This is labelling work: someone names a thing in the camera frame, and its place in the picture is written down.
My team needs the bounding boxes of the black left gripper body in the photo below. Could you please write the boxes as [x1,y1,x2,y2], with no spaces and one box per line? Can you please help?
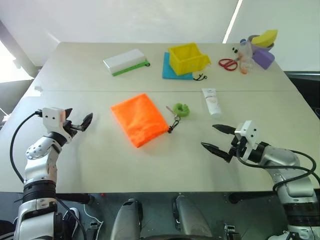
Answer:
[62,119,84,146]

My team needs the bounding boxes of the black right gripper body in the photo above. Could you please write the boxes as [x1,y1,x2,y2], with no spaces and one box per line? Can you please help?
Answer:
[225,135,249,164]

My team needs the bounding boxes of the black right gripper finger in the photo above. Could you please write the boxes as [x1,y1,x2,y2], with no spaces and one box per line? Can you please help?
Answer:
[200,141,231,161]
[211,123,237,137]

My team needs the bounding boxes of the white cream tube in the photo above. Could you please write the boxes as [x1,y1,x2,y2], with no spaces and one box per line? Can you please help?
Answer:
[201,87,223,119]

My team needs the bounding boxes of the red scissors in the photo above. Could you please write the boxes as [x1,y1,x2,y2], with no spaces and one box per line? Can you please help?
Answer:
[218,57,240,72]

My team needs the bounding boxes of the green flat board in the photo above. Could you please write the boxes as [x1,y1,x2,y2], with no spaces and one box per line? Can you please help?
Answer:
[111,59,151,77]

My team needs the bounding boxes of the white rectangular box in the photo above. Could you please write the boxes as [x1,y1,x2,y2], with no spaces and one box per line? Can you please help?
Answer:
[102,48,146,75]

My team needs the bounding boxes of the grey rounded robot leg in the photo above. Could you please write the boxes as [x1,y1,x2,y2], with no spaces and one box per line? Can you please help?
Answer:
[109,198,144,240]
[171,194,214,240]

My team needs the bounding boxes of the clear plastic bottle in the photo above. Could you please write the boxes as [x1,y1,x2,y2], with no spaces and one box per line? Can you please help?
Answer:
[239,38,256,75]

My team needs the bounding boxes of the yellow plastic bin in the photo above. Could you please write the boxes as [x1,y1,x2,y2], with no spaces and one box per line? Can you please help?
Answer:
[167,42,212,77]

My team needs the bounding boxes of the purple sponge block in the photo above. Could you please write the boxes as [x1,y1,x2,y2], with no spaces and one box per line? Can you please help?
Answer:
[251,47,276,71]

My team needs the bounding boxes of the blue flat pad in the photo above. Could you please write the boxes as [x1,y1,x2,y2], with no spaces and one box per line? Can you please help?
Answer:
[161,51,196,81]

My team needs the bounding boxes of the purple bowl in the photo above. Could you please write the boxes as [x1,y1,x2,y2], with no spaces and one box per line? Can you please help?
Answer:
[247,34,276,54]

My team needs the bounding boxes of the yellow banana toy in bowl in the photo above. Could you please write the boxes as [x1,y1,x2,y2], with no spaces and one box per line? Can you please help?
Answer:
[251,29,279,49]

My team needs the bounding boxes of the white light strip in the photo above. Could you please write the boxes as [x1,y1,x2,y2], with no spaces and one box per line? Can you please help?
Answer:
[222,0,244,44]

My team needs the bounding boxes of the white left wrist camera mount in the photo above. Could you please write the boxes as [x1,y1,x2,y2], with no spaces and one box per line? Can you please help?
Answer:
[41,107,73,140]

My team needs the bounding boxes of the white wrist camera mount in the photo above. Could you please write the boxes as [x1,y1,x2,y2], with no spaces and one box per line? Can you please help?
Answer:
[233,120,259,161]
[41,107,73,140]

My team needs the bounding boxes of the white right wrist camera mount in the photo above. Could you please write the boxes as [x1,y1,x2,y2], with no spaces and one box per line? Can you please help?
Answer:
[233,120,259,161]

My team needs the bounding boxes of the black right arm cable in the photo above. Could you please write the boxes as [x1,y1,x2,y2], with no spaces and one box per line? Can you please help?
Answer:
[236,141,320,194]

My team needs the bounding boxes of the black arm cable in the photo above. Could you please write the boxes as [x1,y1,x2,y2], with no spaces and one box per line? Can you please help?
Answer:
[9,109,44,184]
[236,141,320,194]

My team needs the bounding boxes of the green toy keychain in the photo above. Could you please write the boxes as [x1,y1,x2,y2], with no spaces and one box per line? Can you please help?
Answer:
[165,102,192,124]

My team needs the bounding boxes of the orange fabric pouch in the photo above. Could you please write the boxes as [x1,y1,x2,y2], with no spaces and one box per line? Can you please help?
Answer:
[110,93,181,149]

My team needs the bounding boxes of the black cord loop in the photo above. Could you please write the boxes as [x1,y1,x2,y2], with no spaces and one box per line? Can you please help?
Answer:
[193,72,209,82]

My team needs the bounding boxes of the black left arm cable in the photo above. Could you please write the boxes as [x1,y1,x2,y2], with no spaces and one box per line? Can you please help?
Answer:
[9,109,44,184]

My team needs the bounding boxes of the black table frame clamp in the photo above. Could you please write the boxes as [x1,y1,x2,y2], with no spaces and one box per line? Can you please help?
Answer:
[55,193,92,205]

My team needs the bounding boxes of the white floor cable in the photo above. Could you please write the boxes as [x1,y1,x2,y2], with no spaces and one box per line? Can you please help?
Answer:
[83,206,104,226]

